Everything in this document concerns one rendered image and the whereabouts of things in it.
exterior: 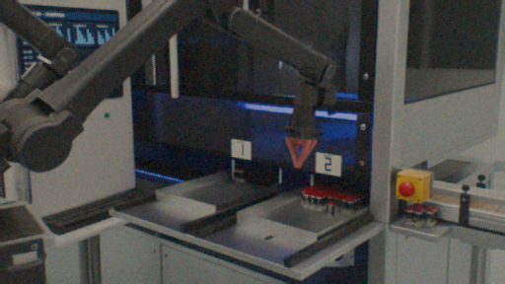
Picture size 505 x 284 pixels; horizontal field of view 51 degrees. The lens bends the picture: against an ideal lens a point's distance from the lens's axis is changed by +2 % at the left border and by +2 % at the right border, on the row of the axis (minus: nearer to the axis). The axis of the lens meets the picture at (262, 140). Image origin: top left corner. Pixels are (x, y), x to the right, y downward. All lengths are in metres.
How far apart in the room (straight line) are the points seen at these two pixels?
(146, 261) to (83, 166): 0.55
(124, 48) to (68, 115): 0.14
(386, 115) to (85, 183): 1.08
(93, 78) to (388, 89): 0.83
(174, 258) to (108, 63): 1.38
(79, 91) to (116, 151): 1.19
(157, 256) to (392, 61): 1.26
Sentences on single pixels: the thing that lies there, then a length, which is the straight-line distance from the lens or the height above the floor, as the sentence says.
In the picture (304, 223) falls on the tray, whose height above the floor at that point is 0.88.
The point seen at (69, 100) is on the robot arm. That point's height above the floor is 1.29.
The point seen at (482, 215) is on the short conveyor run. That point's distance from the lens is 1.51.
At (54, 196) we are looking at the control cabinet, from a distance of 1.89.
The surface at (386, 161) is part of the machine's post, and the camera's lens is 1.45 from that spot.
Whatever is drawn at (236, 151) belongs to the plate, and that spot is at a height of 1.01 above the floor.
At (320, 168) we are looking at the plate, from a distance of 1.56.
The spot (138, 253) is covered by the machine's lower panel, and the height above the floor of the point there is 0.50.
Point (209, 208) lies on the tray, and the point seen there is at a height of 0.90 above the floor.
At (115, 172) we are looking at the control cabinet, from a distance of 2.03.
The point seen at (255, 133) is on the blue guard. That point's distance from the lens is 1.69.
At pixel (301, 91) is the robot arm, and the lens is 1.26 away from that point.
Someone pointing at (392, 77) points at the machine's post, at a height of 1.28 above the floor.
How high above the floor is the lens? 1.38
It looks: 11 degrees down
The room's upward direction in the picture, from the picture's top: straight up
